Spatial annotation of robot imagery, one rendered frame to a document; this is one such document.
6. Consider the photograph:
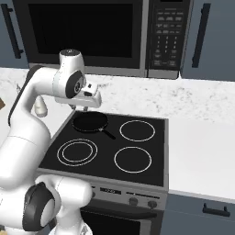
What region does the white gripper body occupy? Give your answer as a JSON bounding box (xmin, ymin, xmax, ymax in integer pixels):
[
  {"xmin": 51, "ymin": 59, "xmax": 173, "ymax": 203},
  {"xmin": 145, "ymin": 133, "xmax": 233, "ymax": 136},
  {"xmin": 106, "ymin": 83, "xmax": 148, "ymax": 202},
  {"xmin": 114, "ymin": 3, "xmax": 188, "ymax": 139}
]
[{"xmin": 54, "ymin": 91, "xmax": 103, "ymax": 109}]

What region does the black and steel stove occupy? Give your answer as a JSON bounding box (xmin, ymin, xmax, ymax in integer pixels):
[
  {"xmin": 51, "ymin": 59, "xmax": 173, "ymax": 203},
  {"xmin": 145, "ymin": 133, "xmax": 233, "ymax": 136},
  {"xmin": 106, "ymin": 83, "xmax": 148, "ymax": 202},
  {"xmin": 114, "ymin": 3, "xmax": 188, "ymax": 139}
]
[{"xmin": 36, "ymin": 109, "xmax": 170, "ymax": 235}]

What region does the black frying pan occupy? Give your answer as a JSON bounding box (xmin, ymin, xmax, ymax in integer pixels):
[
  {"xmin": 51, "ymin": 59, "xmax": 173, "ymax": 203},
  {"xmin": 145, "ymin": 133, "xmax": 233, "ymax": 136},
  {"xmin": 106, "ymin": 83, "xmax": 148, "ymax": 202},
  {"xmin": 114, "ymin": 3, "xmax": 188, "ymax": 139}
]
[{"xmin": 72, "ymin": 110, "xmax": 117, "ymax": 140}]

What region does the black and steel microwave oven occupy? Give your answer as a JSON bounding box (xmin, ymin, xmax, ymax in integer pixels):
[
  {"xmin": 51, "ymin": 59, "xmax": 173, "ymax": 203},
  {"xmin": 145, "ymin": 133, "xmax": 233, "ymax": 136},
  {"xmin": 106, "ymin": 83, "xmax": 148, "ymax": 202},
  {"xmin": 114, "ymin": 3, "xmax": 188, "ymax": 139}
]
[{"xmin": 12, "ymin": 0, "xmax": 196, "ymax": 80}]

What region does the grey-blue cupboard door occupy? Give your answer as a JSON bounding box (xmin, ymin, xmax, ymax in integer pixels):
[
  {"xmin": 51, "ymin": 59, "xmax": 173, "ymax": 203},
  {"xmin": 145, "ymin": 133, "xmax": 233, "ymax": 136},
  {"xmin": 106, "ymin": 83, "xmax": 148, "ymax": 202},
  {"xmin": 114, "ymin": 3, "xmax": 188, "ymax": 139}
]
[
  {"xmin": 0, "ymin": 0, "xmax": 30, "ymax": 70},
  {"xmin": 179, "ymin": 0, "xmax": 235, "ymax": 83}
]

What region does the black oven door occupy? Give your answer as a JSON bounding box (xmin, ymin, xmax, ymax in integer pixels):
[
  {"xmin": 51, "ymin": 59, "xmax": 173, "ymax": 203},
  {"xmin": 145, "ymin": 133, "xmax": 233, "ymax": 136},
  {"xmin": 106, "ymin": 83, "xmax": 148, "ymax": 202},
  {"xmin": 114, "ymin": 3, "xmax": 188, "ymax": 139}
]
[{"xmin": 79, "ymin": 207, "xmax": 163, "ymax": 235}]

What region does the grey-blue drawer front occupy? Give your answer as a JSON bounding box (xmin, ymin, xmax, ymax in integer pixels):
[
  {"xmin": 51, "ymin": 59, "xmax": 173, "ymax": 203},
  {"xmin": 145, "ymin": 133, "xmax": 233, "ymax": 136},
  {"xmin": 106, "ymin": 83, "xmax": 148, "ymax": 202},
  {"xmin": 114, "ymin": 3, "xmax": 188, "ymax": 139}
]
[{"xmin": 160, "ymin": 193, "xmax": 235, "ymax": 235}]

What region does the black cupboard door handle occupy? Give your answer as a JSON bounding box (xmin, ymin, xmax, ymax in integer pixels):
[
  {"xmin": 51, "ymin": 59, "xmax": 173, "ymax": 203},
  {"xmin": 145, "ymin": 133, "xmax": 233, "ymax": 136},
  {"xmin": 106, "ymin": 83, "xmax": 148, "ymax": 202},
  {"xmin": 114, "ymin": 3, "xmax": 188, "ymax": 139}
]
[
  {"xmin": 191, "ymin": 2, "xmax": 212, "ymax": 69},
  {"xmin": 0, "ymin": 3, "xmax": 25, "ymax": 60}
]

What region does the black oven door handle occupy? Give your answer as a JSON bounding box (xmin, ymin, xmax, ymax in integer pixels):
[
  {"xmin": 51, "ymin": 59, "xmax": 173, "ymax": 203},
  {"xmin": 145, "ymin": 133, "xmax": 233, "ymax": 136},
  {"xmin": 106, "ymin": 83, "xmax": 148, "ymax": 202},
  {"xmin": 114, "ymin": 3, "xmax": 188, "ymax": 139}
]
[{"xmin": 81, "ymin": 206, "xmax": 159, "ymax": 220}]

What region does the black drawer handle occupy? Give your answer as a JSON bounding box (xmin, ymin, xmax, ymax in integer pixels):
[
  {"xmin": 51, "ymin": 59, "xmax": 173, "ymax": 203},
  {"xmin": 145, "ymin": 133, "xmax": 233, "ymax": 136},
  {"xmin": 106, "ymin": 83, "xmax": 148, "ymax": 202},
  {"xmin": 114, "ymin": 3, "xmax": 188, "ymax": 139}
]
[{"xmin": 202, "ymin": 203, "xmax": 231, "ymax": 218}]

